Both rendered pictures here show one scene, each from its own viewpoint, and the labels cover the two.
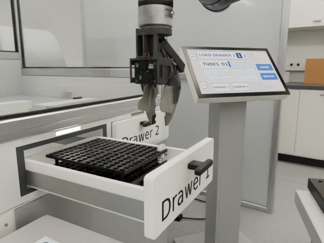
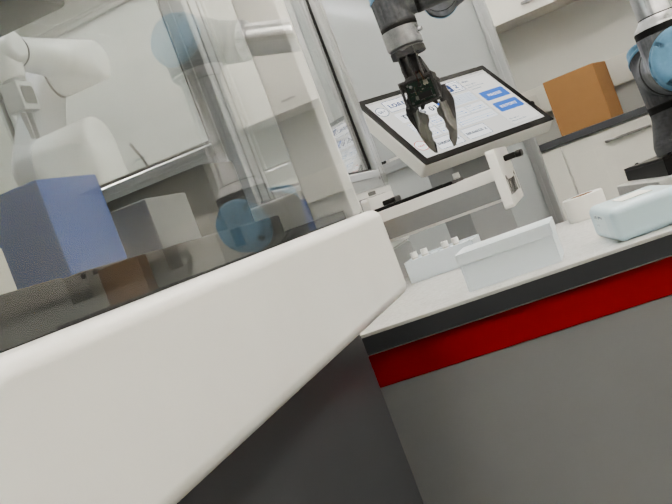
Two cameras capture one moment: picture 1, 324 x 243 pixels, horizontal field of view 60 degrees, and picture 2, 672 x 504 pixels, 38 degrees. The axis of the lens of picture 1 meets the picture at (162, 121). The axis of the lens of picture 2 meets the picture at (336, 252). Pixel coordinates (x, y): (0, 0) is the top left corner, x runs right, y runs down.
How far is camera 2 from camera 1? 1.43 m
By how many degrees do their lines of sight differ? 16
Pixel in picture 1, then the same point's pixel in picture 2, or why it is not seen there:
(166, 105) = (449, 120)
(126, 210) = (475, 202)
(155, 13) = (408, 32)
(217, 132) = (468, 224)
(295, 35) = not seen: hidden behind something
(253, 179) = not seen: hidden behind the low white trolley
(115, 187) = (456, 188)
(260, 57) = (479, 81)
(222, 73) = (437, 121)
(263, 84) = (506, 117)
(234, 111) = not seen: hidden behind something
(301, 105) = (579, 179)
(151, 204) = (500, 172)
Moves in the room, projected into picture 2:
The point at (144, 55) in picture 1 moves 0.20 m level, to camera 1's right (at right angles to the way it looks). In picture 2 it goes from (413, 74) to (502, 43)
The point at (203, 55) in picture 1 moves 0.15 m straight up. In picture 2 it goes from (395, 105) to (377, 56)
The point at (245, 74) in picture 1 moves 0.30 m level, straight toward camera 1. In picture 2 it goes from (472, 111) to (484, 100)
